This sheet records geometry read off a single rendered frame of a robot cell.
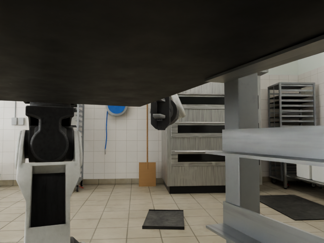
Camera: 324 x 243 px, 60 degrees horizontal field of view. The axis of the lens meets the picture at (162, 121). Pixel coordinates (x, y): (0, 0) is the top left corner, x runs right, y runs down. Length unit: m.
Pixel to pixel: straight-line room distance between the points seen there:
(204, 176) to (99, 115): 2.24
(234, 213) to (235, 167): 0.05
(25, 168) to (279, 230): 0.66
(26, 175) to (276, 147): 0.65
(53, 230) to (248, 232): 0.54
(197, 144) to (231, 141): 4.03
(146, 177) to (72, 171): 4.27
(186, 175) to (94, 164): 1.84
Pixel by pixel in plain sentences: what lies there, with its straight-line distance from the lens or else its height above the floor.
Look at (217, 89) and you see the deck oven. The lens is 4.52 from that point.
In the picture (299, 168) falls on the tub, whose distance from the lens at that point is 5.03.
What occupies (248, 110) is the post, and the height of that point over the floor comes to 0.91.
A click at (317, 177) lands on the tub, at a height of 0.29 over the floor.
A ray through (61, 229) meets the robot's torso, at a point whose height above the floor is 0.65.
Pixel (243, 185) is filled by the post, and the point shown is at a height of 0.82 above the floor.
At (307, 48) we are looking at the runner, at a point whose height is 0.95.
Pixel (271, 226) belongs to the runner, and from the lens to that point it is 0.31.
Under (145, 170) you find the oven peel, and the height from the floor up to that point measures 0.28.
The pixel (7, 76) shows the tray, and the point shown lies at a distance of 0.39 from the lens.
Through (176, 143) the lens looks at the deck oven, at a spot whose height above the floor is 0.76.
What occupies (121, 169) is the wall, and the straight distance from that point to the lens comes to 5.33.
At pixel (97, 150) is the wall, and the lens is 5.34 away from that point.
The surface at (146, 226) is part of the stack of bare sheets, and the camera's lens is 2.85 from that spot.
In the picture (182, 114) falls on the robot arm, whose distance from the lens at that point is 1.00.
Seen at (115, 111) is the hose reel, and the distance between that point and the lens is 5.17.
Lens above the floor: 0.88
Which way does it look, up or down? 3 degrees up
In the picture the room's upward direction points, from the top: straight up
